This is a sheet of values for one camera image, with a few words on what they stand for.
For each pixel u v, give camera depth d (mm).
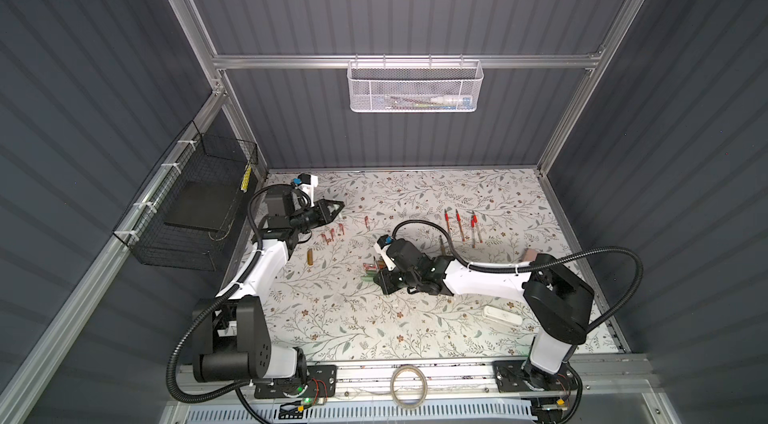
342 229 1027
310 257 962
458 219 1051
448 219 1051
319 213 743
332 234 1020
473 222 1049
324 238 1011
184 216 720
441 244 993
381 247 783
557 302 464
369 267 934
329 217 775
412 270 654
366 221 1051
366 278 913
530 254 934
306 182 762
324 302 867
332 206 817
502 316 801
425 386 727
